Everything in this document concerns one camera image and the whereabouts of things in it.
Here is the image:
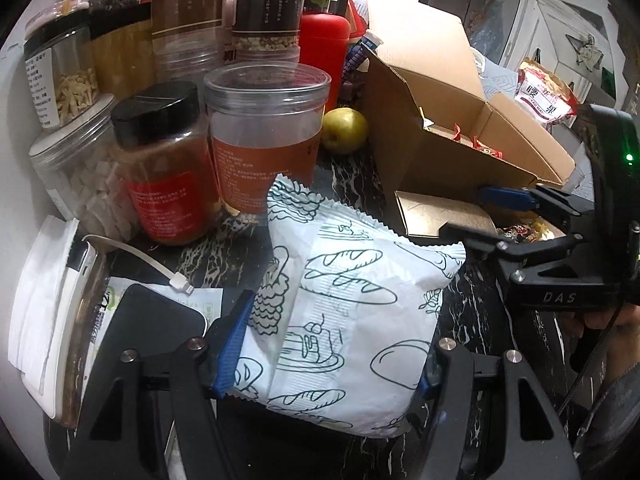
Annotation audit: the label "red canister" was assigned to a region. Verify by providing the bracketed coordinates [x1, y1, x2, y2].
[299, 10, 351, 113]

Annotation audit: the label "clear jar orange label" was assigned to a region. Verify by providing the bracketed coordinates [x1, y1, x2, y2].
[204, 62, 332, 216]

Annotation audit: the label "red plastic bag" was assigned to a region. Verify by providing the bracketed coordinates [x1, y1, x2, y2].
[347, 0, 371, 41]

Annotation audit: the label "white power bank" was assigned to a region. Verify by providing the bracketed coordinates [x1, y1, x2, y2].
[52, 240, 110, 428]

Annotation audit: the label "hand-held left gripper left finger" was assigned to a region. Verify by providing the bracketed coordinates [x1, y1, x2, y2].
[60, 290, 256, 480]

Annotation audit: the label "metal star ornament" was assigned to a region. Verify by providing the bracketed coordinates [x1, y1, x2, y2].
[565, 32, 613, 68]

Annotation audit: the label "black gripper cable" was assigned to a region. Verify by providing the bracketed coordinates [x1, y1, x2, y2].
[555, 310, 621, 416]

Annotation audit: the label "brown cardboard box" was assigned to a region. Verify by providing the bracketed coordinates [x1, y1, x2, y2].
[362, 0, 576, 203]

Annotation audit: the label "black smartphone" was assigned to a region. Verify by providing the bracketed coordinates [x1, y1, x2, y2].
[92, 284, 211, 361]

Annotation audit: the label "gold paper box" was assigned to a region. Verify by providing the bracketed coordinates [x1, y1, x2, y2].
[394, 190, 498, 238]

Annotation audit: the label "red nut bag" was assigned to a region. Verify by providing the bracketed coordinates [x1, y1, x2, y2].
[515, 57, 578, 128]

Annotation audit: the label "tall jar dark label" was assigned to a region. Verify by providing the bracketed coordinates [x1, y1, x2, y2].
[231, 0, 305, 63]

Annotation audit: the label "wide jar white cubes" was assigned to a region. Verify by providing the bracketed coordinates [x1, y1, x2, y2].
[29, 95, 141, 241]

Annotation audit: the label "black lid red label jar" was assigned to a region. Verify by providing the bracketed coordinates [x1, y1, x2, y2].
[111, 81, 221, 246]

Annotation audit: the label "clear jar golden contents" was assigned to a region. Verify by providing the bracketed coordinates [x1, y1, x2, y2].
[90, 2, 156, 101]

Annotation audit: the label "person's right hand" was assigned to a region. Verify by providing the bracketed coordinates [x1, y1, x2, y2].
[582, 305, 640, 346]

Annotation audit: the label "white tissue pack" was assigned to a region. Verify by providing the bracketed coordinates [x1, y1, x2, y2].
[7, 215, 81, 403]

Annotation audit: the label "white charging cable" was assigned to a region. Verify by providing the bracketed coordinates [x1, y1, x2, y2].
[80, 234, 196, 295]

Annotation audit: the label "black lid dried slices jar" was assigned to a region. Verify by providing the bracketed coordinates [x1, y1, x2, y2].
[24, 2, 101, 131]

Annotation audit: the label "tall jar brown label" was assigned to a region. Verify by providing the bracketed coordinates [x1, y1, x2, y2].
[151, 0, 233, 81]

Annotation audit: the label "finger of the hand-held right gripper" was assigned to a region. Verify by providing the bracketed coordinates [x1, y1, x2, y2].
[477, 184, 597, 232]
[439, 219, 587, 267]

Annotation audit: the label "white stair cabinet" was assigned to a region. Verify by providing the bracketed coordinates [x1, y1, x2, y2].
[505, 0, 621, 91]

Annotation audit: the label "white bread print packet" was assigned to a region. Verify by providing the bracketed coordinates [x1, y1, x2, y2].
[220, 172, 467, 440]

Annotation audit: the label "yellow pear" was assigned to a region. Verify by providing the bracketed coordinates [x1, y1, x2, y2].
[320, 106, 370, 152]

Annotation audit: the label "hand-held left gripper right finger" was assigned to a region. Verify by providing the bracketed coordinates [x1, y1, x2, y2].
[407, 337, 571, 480]

